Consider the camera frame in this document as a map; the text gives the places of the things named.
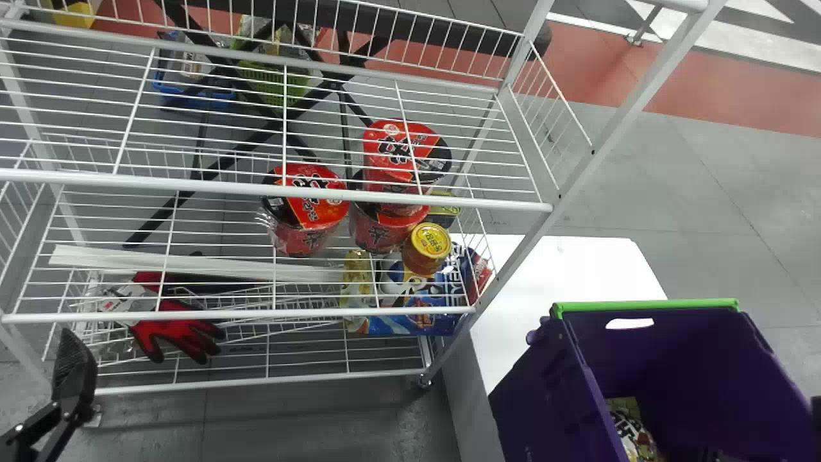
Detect white slab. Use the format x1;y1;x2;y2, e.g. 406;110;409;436
470;234;668;396

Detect red noodle cup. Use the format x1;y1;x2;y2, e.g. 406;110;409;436
348;172;431;255
259;162;351;259
362;119;453;194

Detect white wire rack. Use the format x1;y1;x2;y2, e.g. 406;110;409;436
0;0;729;396

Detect yellow snack packet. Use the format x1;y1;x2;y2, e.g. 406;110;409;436
339;248;377;333

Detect green basket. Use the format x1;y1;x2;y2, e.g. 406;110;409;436
230;15;316;108

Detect white snack packet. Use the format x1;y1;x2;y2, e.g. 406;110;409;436
605;396;663;462

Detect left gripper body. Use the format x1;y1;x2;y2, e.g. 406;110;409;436
0;400;83;462

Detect blue snack packet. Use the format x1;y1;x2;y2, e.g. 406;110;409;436
367;243;495;338

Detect purple crate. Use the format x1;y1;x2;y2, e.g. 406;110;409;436
488;298;821;462

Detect yellow can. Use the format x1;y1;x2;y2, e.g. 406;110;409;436
402;221;453;278

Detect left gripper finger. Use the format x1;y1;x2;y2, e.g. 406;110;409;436
51;328;99;425

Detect blue basket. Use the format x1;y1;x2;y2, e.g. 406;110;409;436
151;31;239;111

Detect red gloves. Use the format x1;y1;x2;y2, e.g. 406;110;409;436
76;270;227;366

